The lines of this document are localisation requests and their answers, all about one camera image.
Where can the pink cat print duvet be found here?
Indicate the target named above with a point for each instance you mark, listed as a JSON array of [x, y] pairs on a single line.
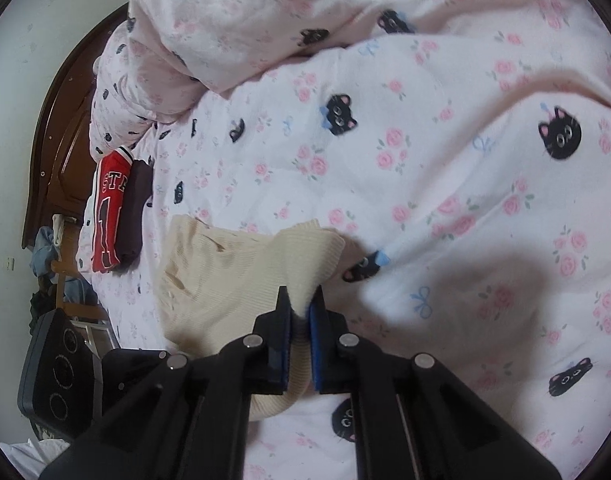
[[168, 53]]

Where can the wooden chair with clothes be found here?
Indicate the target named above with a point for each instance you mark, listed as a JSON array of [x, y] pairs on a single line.
[[54, 263]]

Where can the brown wooden headboard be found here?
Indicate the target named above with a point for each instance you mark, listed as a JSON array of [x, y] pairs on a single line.
[[61, 168]]

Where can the dark folded garment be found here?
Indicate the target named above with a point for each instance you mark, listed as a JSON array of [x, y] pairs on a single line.
[[128, 240]]

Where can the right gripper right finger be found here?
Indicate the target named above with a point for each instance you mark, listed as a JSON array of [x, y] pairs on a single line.
[[329, 363]]

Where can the black suitcase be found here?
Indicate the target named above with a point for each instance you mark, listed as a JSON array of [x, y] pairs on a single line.
[[58, 383]]

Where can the red number jersey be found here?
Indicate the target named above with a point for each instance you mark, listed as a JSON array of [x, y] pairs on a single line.
[[110, 184]]

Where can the cream ribbed knit sweater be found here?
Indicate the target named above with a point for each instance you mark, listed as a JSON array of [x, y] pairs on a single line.
[[212, 284]]

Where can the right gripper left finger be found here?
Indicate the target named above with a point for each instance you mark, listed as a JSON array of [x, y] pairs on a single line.
[[274, 327]]

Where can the pink cat print bedsheet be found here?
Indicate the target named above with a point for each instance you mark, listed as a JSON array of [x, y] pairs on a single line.
[[471, 183]]

